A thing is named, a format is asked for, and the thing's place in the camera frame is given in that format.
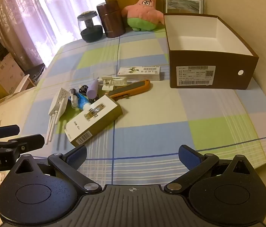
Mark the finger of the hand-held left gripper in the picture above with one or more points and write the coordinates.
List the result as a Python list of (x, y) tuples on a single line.
[(29, 141), (3, 132)]

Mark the white plastic clip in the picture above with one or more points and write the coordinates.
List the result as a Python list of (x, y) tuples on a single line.
[(111, 82)]

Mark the white and gold carton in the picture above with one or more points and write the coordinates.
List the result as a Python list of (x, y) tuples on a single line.
[(92, 120)]

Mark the pink star plush toy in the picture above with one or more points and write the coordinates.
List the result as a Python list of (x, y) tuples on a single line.
[(142, 9)]

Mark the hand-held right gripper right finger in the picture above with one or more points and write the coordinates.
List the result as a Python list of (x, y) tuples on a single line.
[(189, 157)]

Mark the cardboard boxes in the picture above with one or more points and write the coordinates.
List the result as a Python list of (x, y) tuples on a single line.
[(3, 73)]

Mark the white bird print medicine box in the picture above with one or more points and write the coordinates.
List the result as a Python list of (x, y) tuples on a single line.
[(140, 73)]

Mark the orange utility knife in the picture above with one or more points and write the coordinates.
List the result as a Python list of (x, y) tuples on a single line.
[(133, 88)]

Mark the brown cardboard box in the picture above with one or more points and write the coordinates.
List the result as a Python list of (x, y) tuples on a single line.
[(218, 73)]

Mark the brown cylindrical canister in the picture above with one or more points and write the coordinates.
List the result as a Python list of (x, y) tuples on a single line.
[(111, 19)]

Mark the pink lace curtain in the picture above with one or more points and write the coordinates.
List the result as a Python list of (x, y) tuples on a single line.
[(17, 23)]

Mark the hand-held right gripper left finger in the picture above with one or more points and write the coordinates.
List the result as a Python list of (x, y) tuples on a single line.
[(77, 157)]

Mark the framed picture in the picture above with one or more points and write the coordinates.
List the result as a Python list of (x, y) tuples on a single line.
[(185, 4)]

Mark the blue packet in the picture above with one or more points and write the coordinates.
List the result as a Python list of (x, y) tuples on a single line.
[(82, 100)]

